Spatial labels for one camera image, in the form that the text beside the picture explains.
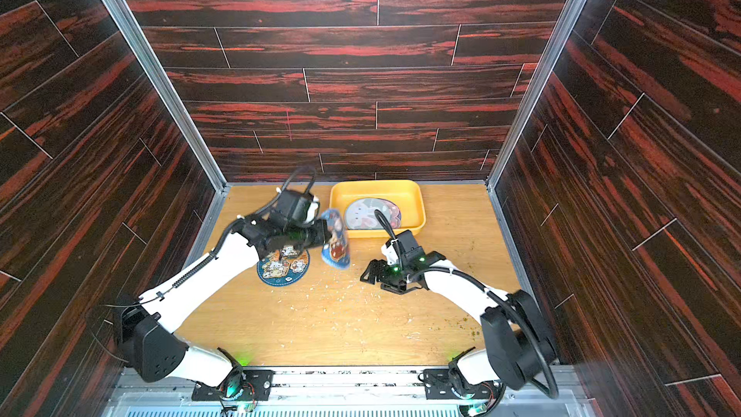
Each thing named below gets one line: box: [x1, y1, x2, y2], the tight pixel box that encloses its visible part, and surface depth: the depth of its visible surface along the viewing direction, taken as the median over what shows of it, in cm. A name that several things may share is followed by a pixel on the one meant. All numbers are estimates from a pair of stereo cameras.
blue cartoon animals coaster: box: [256, 250, 311, 287], surface depth 95 cm
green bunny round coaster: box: [345, 197, 403, 229], surface depth 110 cm
